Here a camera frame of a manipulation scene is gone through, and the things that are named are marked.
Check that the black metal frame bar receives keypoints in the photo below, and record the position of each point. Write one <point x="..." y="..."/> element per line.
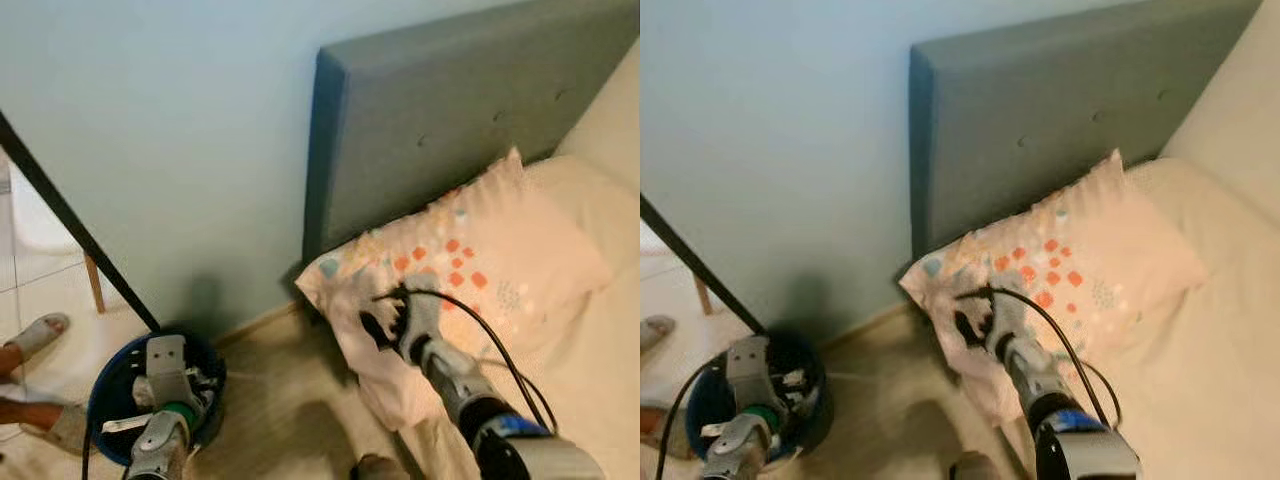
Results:
<point x="700" y="262"/>
<point x="70" y="210"/>

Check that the teal upholstered bed frame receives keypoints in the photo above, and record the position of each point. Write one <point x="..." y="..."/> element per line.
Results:
<point x="1050" y="110"/>
<point x="450" y="110"/>

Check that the white chair wooden legs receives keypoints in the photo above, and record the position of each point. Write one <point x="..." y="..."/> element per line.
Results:
<point x="665" y="250"/>
<point x="40" y="220"/>

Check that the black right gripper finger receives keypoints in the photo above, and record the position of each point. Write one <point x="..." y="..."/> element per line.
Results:
<point x="374" y="330"/>
<point x="968" y="332"/>

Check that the blue waste bin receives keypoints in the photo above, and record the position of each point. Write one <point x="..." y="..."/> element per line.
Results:
<point x="105" y="400"/>
<point x="700" y="410"/>

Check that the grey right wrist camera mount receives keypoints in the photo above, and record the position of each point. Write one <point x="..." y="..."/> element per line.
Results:
<point x="1015" y="320"/>
<point x="425" y="315"/>

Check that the person foot in sandal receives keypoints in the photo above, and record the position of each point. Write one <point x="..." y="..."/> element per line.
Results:
<point x="655" y="335"/>
<point x="45" y="420"/>
<point x="35" y="338"/>
<point x="660" y="425"/>

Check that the pink dotted pillow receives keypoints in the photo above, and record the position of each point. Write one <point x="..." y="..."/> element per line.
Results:
<point x="1120" y="250"/>
<point x="520" y="250"/>

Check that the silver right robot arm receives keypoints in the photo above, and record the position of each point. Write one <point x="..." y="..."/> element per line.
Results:
<point x="500" y="420"/>
<point x="1080" y="430"/>

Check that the cream sheeted mattress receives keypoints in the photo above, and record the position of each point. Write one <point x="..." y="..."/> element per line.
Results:
<point x="600" y="380"/>
<point x="1220" y="380"/>

